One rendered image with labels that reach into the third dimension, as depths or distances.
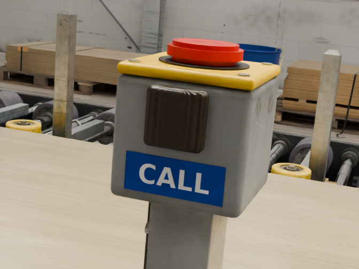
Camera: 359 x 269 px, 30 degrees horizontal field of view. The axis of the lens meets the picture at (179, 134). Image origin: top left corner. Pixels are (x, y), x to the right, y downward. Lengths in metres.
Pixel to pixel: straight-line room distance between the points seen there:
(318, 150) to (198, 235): 1.11
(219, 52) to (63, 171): 0.93
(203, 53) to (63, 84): 1.30
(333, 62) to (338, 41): 6.10
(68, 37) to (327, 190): 0.71
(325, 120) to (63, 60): 0.62
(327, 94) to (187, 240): 1.09
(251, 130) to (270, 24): 7.31
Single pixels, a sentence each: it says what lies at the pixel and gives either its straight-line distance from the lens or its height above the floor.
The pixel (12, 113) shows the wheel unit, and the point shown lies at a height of 0.84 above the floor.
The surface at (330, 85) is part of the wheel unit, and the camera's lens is 1.43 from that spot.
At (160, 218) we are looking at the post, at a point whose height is 1.14.
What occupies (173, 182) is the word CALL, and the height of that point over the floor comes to 1.16.
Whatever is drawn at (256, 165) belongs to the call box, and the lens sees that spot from 0.35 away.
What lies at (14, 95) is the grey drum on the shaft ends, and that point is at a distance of 2.24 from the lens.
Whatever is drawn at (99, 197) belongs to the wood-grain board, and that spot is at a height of 0.90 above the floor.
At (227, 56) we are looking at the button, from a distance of 0.34.
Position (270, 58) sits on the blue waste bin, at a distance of 5.94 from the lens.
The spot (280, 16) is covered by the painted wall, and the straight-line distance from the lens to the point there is 7.60.
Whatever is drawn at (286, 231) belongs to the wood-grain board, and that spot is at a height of 0.90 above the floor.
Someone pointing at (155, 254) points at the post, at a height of 1.12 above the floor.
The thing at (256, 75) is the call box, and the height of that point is 1.22.
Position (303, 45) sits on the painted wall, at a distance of 7.58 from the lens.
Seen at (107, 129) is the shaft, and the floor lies 0.81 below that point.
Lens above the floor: 1.26
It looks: 13 degrees down
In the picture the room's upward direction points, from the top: 5 degrees clockwise
